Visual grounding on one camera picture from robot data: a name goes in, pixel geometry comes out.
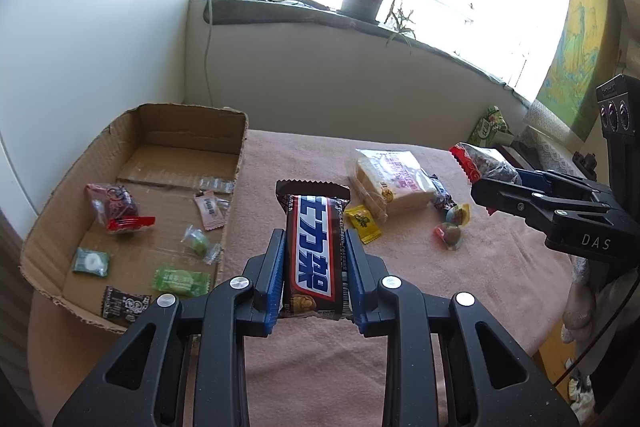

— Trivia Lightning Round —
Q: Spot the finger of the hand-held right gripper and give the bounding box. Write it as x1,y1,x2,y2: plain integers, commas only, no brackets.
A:
471,179,613,238
517,168,608,202

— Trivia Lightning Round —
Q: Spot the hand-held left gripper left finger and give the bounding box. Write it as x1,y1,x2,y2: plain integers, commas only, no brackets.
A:
52,228,287,427

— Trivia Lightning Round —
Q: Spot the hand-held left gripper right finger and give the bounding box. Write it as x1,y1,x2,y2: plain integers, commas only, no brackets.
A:
344,228,581,427

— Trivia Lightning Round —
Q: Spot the clear red-ended snack packet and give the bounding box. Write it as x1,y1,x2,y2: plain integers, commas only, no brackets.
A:
84,183,157,235
448,142,523,185

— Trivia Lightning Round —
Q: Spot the blue yellow candy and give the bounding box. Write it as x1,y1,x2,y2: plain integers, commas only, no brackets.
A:
445,203,472,226

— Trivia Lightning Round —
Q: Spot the brown chocolate bar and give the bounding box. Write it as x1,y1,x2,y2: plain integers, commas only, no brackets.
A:
275,179,353,320
429,175,455,211

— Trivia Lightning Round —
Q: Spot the yellow candy packet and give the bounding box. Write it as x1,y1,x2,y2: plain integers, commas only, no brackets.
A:
344,203,382,244

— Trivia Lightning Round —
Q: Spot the brown red candy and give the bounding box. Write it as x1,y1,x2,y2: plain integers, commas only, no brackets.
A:
432,223,465,252

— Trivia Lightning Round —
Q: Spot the green candy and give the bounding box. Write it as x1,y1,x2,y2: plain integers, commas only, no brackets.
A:
180,224,223,265

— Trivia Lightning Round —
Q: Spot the pink candy packet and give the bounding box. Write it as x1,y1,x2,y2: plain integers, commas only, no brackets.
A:
193,189,228,231

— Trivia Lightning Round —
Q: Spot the green snack packet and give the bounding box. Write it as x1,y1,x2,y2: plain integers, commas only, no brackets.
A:
151,268,212,298

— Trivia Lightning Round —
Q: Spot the sliced bread packet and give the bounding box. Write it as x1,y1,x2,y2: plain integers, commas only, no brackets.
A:
348,148,438,223

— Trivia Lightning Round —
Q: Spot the black candy packet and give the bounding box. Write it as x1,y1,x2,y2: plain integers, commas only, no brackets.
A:
101,285,152,327

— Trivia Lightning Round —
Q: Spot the cardboard box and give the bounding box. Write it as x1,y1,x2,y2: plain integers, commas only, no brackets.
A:
20,103,249,334

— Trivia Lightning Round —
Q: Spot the green white candy packet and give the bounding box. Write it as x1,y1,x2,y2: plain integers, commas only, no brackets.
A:
71,247,111,279

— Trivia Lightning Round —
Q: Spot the white lace cloth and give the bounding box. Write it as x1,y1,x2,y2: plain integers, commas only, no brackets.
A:
520,127,583,175

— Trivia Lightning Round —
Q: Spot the green paper bag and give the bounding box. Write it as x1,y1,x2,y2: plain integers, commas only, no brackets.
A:
470,106,516,148

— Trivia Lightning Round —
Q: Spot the white wardrobe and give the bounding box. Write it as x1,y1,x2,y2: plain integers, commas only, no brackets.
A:
0,0,211,258

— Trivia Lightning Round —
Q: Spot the wall poster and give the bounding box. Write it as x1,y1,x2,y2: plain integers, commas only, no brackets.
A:
527,0,616,140

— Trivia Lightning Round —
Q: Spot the white wall cable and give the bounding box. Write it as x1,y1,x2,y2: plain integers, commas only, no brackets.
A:
202,0,223,105

